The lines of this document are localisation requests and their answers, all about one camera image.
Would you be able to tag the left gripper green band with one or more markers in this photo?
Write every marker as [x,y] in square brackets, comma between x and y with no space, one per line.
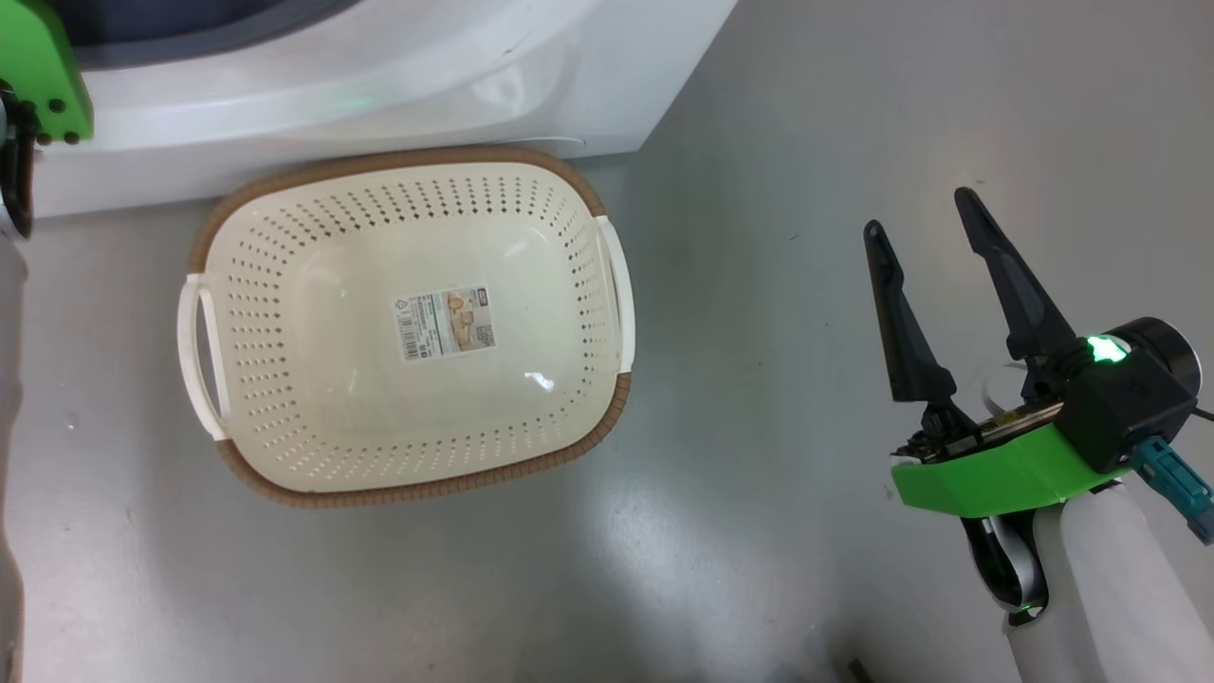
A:
[38,66]

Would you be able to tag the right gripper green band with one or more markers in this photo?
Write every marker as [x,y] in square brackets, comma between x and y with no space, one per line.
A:
[996,479]

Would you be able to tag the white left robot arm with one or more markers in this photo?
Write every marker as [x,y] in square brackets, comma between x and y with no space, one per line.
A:
[9,379]

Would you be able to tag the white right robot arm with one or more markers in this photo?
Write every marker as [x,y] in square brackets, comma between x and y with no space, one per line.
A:
[1110,598]

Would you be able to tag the grey washer door gasket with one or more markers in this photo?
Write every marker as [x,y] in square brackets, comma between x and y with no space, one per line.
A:
[171,38]

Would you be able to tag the white washing machine body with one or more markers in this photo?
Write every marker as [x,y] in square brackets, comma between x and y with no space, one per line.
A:
[427,85]

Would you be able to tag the cream perforated laundry basket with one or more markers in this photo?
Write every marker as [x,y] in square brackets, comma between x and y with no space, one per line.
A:
[332,408]

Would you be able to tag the paper label in basket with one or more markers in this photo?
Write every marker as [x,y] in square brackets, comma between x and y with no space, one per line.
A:
[444,323]

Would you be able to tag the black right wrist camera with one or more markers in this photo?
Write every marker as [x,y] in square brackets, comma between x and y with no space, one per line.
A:
[1138,398]

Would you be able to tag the teal right camera connector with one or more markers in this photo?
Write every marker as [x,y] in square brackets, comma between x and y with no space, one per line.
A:
[1181,484]

